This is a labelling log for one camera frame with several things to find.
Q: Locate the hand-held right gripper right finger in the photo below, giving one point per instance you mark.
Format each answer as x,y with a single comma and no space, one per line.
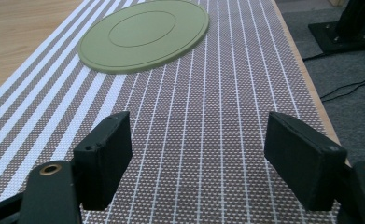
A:
304,161

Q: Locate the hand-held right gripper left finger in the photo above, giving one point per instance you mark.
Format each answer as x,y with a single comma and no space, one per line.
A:
104,161

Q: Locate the striped woven placemat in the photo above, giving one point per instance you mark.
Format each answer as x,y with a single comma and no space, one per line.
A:
195,124

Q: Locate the green round silicone mat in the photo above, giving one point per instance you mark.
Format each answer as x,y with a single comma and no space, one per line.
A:
144,35

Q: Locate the black metal stand base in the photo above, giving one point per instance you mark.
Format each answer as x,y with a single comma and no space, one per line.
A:
342,32

